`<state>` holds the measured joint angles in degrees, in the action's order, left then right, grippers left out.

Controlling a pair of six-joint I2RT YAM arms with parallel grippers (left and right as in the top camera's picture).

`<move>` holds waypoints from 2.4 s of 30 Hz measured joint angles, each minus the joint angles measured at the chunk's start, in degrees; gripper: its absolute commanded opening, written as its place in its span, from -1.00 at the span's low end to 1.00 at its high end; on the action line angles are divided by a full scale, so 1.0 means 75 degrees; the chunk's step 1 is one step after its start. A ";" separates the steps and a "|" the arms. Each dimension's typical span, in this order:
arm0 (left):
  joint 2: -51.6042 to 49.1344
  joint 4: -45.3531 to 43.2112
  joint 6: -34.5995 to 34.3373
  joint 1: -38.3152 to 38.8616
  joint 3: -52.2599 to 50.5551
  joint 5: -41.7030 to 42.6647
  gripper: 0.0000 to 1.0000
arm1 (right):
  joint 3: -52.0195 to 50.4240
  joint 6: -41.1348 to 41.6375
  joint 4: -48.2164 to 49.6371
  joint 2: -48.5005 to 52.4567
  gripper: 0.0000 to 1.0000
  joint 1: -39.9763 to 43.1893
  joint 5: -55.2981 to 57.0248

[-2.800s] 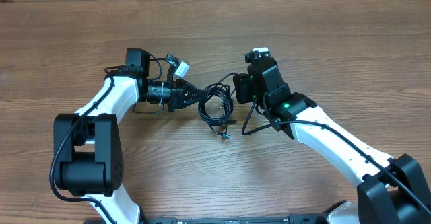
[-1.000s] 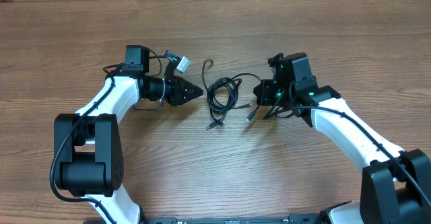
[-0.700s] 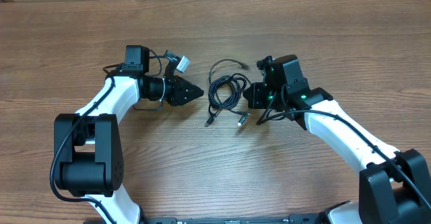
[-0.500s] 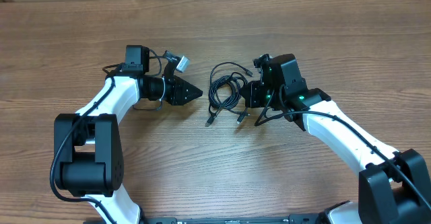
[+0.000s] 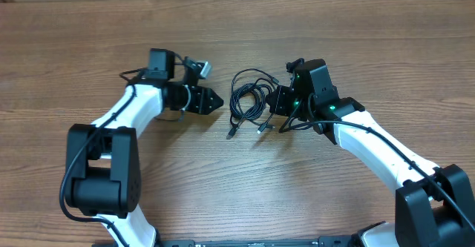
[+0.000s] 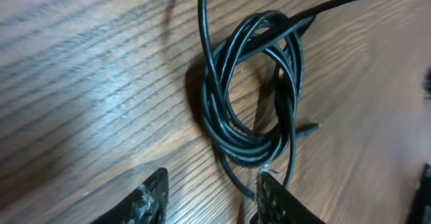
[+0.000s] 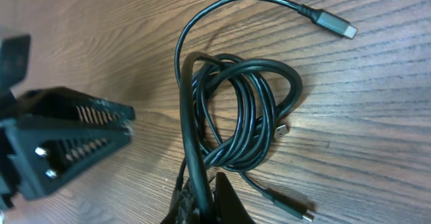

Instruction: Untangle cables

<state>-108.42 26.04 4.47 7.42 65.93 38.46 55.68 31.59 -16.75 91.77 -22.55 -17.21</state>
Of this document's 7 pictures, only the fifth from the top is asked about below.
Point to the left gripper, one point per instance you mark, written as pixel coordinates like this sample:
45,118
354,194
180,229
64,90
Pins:
194,99

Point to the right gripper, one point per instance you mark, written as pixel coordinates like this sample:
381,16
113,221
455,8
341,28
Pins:
283,101

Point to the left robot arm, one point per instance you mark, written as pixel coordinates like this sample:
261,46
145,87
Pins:
102,181

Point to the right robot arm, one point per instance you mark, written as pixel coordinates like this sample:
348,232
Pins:
434,206

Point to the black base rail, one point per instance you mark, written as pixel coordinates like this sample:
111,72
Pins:
323,241

